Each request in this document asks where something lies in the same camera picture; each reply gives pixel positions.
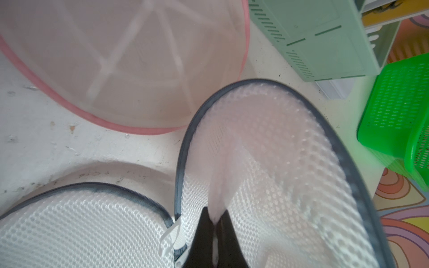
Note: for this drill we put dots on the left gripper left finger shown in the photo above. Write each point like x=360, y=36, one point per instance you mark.
x=200, y=254

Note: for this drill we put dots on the grey flat case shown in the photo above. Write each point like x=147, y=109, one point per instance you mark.
x=336, y=89

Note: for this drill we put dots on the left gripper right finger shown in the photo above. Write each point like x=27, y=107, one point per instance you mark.
x=229, y=251

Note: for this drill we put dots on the mint green file organizer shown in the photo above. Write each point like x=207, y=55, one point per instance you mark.
x=324, y=40

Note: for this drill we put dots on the magazines in organizer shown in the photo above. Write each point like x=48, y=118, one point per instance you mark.
x=386, y=12

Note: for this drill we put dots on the green plastic basket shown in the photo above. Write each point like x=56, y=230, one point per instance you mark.
x=395, y=122

